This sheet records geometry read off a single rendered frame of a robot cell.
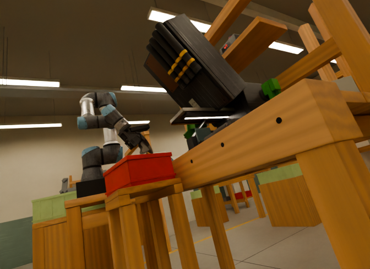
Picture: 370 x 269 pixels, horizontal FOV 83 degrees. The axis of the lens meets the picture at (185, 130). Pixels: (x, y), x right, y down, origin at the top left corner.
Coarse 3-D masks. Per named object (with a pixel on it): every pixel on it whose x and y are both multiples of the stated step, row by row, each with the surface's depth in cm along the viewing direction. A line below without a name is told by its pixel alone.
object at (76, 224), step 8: (72, 208) 113; (80, 208) 116; (72, 216) 112; (80, 216) 113; (88, 216) 116; (96, 216) 118; (104, 216) 119; (72, 224) 111; (80, 224) 112; (88, 224) 115; (96, 224) 116; (104, 224) 118; (72, 232) 109; (80, 232) 111; (72, 240) 108; (80, 240) 109; (72, 248) 107; (80, 248) 108; (72, 256) 106; (80, 256) 107; (72, 264) 105; (80, 264) 106
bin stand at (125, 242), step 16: (128, 192) 76; (144, 192) 90; (160, 192) 97; (176, 192) 84; (112, 208) 85; (128, 208) 74; (176, 208) 82; (112, 224) 95; (128, 224) 72; (160, 224) 104; (176, 224) 81; (112, 240) 93; (128, 240) 71; (160, 240) 102; (176, 240) 82; (192, 240) 80; (112, 256) 94; (128, 256) 69; (160, 256) 99; (192, 256) 78
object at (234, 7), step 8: (232, 0) 145; (240, 0) 139; (248, 0) 141; (224, 8) 152; (232, 8) 145; (240, 8) 146; (224, 16) 153; (232, 16) 151; (216, 24) 160; (224, 24) 157; (208, 32) 170; (216, 32) 163; (224, 32) 165; (208, 40) 170; (216, 40) 172
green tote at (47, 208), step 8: (72, 192) 160; (32, 200) 155; (40, 200) 155; (48, 200) 156; (56, 200) 157; (64, 200) 158; (32, 208) 154; (40, 208) 154; (48, 208) 155; (56, 208) 155; (64, 208) 156; (88, 208) 158; (96, 208) 159; (32, 216) 152; (40, 216) 152; (48, 216) 153; (56, 216) 153; (64, 216) 155
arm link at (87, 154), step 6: (84, 150) 137; (90, 150) 137; (96, 150) 139; (102, 150) 140; (84, 156) 136; (90, 156) 136; (96, 156) 137; (102, 156) 139; (84, 162) 135; (90, 162) 135; (96, 162) 137; (102, 162) 139
